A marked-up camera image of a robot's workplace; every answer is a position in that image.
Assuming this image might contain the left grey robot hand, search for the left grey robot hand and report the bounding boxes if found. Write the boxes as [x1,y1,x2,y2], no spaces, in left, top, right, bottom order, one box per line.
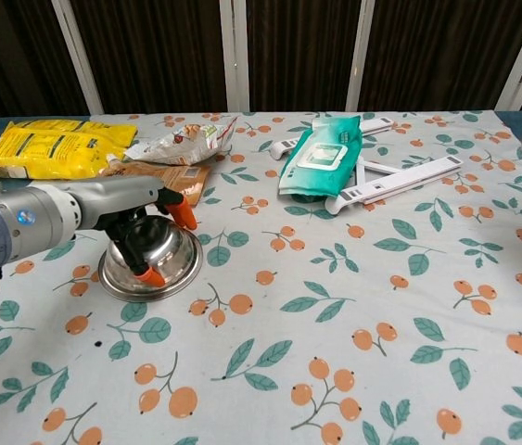
[76,175,199,287]

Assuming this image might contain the white folding laptop stand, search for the white folding laptop stand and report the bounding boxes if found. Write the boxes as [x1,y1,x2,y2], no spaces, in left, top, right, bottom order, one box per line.
[269,117,464,216]

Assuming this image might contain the dark folding screen white frames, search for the dark folding screen white frames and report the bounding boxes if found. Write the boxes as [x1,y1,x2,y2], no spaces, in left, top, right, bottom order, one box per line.
[0,0,522,122]

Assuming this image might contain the brown spouted sauce pouch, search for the brown spouted sauce pouch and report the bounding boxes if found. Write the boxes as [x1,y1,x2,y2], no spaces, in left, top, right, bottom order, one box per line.
[97,154,211,207]

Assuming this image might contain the teal wet wipes pack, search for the teal wet wipes pack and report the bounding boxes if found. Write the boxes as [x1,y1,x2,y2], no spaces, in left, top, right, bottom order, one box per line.
[277,115,364,198]

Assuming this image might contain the floral tablecloth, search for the floral tablecloth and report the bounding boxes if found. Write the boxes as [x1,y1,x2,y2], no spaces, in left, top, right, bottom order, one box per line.
[0,110,522,445]

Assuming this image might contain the yellow food bag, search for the yellow food bag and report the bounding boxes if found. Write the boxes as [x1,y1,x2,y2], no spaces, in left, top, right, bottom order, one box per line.
[0,131,128,182]
[4,118,139,146]

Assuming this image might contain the steel bowl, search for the steel bowl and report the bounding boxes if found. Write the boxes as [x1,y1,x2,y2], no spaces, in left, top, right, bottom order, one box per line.
[97,216,205,304]

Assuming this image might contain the white crumpled snack bag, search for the white crumpled snack bag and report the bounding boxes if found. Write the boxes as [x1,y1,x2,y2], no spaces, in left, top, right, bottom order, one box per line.
[123,115,239,167]

